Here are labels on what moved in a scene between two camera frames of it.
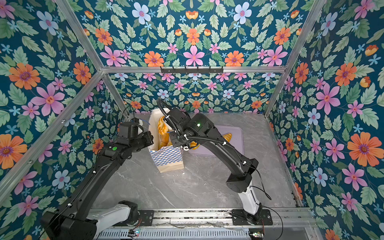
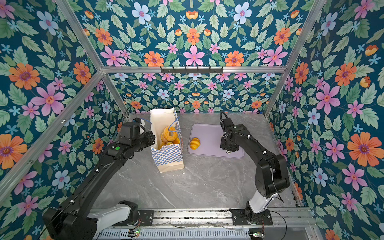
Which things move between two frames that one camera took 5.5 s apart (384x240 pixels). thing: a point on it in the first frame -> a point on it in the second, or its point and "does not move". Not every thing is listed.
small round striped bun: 193,144 does not move
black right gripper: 173,140 -> 223,146
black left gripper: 149,137 does not move
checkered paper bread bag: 167,159 does not move
